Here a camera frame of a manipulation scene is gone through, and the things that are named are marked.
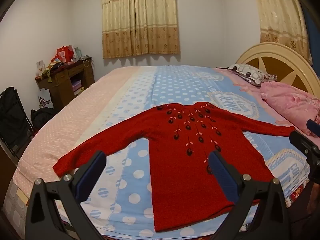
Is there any red knitted embroidered sweater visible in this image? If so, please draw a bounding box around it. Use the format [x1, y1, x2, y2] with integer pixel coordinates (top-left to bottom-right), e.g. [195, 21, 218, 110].
[53, 102, 294, 232]

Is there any pink folded blanket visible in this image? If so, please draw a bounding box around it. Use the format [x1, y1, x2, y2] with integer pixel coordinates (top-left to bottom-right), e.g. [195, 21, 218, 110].
[260, 82, 319, 136]

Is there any cream wooden headboard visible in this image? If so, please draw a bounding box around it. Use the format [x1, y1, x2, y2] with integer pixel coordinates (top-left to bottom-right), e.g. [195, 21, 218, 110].
[237, 42, 320, 97]

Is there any white patterned pillow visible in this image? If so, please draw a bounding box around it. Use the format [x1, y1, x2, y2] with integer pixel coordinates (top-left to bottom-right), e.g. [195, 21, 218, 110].
[227, 64, 277, 87]

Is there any blue polka dot bedsheet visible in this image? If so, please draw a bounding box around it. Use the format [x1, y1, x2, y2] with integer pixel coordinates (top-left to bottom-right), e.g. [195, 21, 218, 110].
[9, 66, 309, 239]

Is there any black folding chair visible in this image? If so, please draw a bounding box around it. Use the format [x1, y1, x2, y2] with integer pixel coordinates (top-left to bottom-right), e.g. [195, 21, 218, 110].
[1, 87, 34, 159]

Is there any black bag on floor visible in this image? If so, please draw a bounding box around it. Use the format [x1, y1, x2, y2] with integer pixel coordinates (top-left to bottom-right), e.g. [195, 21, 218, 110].
[30, 107, 57, 131]

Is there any beige right window curtain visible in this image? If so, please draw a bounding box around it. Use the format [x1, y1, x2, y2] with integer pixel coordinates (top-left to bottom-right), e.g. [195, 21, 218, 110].
[257, 0, 312, 64]

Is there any beige window curtain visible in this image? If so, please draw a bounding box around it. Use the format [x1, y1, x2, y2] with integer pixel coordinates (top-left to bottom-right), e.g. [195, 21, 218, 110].
[257, 0, 312, 64]
[101, 0, 180, 59]

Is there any green striped cloth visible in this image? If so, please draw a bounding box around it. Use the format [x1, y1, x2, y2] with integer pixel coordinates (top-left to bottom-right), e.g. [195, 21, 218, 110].
[40, 59, 65, 83]

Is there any dark wooden desk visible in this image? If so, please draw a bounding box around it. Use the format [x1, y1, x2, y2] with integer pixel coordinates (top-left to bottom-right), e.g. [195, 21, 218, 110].
[35, 56, 95, 111]

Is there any white card on desk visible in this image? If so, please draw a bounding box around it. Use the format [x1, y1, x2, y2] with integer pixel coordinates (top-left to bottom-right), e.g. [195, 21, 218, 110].
[36, 60, 46, 76]

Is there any clear plastic bottle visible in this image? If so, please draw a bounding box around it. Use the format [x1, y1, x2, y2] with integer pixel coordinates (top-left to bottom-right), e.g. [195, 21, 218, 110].
[74, 47, 82, 59]

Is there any beige centre window curtain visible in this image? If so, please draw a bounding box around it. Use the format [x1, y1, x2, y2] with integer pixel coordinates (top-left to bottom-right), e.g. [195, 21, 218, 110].
[101, 0, 180, 59]

